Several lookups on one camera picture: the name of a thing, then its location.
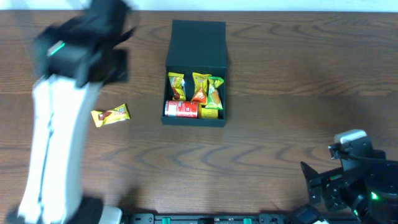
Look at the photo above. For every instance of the red soda can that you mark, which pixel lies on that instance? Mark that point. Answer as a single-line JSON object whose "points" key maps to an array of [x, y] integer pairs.
{"points": [[181, 109]]}

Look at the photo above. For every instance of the yellow chocolate wafer packet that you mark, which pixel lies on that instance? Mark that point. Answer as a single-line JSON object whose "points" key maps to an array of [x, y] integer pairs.
{"points": [[102, 118]]}

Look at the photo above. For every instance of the black gift box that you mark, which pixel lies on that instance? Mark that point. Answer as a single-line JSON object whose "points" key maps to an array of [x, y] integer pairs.
{"points": [[196, 46]]}

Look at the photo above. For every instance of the yellow orange snack packet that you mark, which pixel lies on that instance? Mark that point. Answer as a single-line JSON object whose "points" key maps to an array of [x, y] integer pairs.
{"points": [[201, 88]]}

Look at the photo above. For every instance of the small yellow candy packet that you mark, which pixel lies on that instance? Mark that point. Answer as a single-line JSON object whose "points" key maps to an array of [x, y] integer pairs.
{"points": [[206, 113]]}

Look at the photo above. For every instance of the green orange snack packet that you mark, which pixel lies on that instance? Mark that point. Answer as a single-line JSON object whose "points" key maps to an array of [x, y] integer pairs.
{"points": [[214, 100]]}

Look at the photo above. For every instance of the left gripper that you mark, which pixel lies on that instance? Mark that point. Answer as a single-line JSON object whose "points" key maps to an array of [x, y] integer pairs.
{"points": [[119, 59]]}

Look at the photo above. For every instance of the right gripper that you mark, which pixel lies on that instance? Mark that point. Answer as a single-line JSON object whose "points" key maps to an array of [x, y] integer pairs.
{"points": [[334, 184]]}

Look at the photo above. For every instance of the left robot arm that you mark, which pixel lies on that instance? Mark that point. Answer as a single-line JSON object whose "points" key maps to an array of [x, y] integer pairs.
{"points": [[74, 61]]}

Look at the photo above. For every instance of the black mounting rail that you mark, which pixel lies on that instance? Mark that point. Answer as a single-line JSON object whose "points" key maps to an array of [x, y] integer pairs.
{"points": [[149, 218]]}

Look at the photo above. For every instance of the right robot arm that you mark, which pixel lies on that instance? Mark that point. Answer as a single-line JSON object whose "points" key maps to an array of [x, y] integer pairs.
{"points": [[309, 214]]}

